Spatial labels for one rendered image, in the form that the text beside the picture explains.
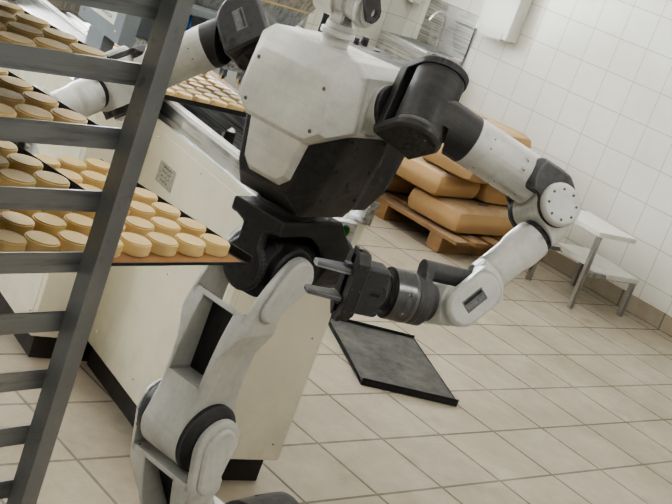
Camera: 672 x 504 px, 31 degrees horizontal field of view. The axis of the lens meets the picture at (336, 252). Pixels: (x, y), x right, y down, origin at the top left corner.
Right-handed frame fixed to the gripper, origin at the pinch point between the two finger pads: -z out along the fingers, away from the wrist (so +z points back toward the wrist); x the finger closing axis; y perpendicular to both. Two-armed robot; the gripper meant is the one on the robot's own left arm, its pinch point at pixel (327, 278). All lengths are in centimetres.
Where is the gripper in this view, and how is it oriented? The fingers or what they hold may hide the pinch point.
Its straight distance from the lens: 200.2
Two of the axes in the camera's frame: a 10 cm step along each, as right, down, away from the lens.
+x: 3.4, -9.0, -2.7
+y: 3.0, 3.7, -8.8
